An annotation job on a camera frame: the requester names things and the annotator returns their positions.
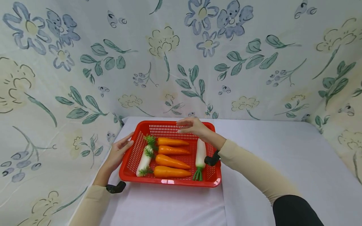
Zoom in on person's right hand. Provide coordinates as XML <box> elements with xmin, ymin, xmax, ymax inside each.
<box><xmin>176</xmin><ymin>118</ymin><xmax>212</xmax><ymax>142</ymax></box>

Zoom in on white toy radish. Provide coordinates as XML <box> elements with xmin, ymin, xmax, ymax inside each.
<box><xmin>193</xmin><ymin>138</ymin><xmax>207</xmax><ymax>181</ymax></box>
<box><xmin>136</xmin><ymin>144</ymin><xmax>155</xmax><ymax>177</ymax></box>

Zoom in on person's right forearm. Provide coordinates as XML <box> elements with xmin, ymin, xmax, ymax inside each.
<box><xmin>202</xmin><ymin>130</ymin><xmax>325</xmax><ymax>226</ymax></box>

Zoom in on orange toy carrot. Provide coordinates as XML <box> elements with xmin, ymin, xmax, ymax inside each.
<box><xmin>144</xmin><ymin>145</ymin><xmax>191</xmax><ymax>158</ymax></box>
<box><xmin>144</xmin><ymin>135</ymin><xmax>189</xmax><ymax>148</ymax></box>
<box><xmin>155</xmin><ymin>154</ymin><xmax>191</xmax><ymax>170</ymax></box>
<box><xmin>138</xmin><ymin>165</ymin><xmax>192</xmax><ymax>179</ymax></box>

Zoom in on red plastic basket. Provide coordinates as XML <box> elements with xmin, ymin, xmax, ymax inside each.
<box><xmin>119</xmin><ymin>121</ymin><xmax>222</xmax><ymax>188</ymax></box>

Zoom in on person's left hand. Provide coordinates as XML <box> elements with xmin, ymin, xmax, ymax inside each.
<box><xmin>105</xmin><ymin>132</ymin><xmax>135</xmax><ymax>172</ymax></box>

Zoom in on person's left forearm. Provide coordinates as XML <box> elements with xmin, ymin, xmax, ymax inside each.
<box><xmin>69</xmin><ymin>164</ymin><xmax>115</xmax><ymax>226</ymax></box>

